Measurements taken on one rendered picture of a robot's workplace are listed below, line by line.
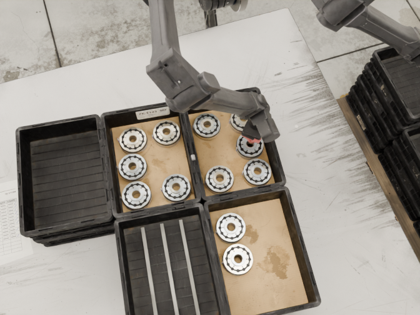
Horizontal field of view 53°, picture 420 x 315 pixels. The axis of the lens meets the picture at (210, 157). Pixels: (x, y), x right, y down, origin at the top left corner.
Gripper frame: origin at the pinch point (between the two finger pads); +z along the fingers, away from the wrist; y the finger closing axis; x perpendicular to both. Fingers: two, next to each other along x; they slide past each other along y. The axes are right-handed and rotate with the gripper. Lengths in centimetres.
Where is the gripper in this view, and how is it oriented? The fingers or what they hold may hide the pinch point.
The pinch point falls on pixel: (254, 134)
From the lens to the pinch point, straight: 150.8
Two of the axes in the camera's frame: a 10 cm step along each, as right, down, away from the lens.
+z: -0.1, 3.6, 9.3
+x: -9.0, -4.1, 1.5
